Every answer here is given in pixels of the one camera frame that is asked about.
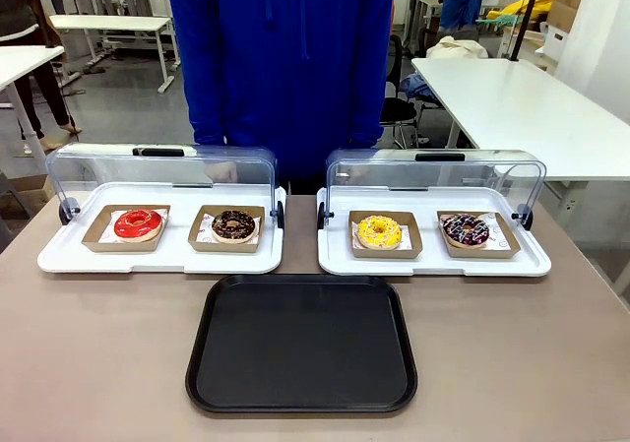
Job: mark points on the person in blue hoodie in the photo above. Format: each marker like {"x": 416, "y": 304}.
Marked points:
{"x": 280, "y": 58}

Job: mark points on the white storage box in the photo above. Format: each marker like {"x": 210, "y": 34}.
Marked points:
{"x": 554, "y": 41}

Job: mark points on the white table corner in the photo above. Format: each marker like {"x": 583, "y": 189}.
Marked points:
{"x": 19, "y": 68}

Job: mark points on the yellow sprinkled donut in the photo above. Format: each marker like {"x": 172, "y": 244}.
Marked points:
{"x": 379, "y": 232}

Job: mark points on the white display tray base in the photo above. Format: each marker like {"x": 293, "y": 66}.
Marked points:
{"x": 162, "y": 260}
{"x": 433, "y": 265}

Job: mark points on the brown cardboard donut tray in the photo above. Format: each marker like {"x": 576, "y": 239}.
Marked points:
{"x": 384, "y": 235}
{"x": 227, "y": 229}
{"x": 478, "y": 235}
{"x": 127, "y": 229}

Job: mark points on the person in dark clothes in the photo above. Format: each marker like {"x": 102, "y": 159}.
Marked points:
{"x": 27, "y": 48}

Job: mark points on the person's right hand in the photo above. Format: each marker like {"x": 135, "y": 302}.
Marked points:
{"x": 221, "y": 170}

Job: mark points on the yellow bag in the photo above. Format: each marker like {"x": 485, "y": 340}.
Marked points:
{"x": 526, "y": 11}

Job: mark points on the chocolate glazed donut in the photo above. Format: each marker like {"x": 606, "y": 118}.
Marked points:
{"x": 233, "y": 226}

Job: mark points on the red glazed donut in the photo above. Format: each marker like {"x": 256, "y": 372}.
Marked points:
{"x": 138, "y": 225}

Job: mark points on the clear roll-top display lid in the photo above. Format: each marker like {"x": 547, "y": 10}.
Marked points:
{"x": 438, "y": 169}
{"x": 162, "y": 166}

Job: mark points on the dark donut with white drizzle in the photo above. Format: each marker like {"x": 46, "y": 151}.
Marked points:
{"x": 465, "y": 229}

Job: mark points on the black serving tray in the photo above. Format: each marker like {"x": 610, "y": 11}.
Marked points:
{"x": 301, "y": 343}

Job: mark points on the large white table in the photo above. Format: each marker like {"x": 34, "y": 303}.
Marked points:
{"x": 526, "y": 112}

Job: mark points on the black stand pole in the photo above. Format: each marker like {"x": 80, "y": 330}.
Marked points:
{"x": 525, "y": 16}

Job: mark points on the beige cloth bag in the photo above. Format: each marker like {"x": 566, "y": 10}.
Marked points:
{"x": 455, "y": 48}

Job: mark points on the black office chair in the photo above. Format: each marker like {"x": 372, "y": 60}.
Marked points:
{"x": 399, "y": 97}

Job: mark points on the person in blue skirt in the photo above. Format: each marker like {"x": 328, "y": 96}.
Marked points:
{"x": 460, "y": 1}

